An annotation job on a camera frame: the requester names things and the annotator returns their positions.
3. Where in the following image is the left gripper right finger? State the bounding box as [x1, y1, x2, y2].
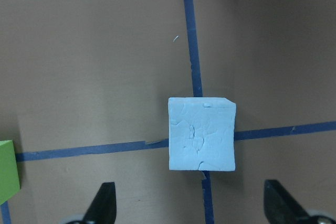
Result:
[264, 179, 335, 224]

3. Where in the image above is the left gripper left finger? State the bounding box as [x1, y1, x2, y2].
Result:
[81, 182, 117, 224]

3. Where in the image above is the light blue block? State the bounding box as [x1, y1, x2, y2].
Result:
[168, 97, 236, 172]

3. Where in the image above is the green block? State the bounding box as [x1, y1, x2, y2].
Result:
[0, 140, 20, 205]

